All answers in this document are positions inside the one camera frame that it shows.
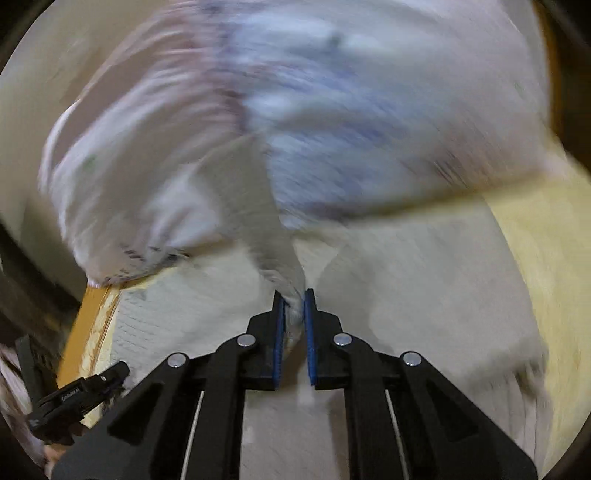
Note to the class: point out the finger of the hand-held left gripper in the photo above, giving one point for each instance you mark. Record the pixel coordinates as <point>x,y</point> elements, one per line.
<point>111,374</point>

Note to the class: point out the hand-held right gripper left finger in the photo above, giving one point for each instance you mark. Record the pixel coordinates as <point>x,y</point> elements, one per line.
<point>278,344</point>

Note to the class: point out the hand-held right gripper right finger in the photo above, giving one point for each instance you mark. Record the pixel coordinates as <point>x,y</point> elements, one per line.
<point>310,344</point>

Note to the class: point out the white and lilac small garment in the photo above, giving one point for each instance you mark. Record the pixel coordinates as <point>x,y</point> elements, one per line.
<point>323,138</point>

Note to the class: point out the person's left forearm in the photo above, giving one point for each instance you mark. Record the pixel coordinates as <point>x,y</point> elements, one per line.
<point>14,392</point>

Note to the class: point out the white quilted mat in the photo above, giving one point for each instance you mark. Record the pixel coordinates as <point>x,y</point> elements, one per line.
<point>184,314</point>

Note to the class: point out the white cloth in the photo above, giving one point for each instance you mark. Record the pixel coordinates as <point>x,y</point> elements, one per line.
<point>438,295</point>

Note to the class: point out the yellow blanket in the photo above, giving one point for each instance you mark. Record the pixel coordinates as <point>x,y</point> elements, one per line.
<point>545,240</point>

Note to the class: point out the wooden bed frame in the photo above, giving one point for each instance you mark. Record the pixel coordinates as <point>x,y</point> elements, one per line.
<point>85,323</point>

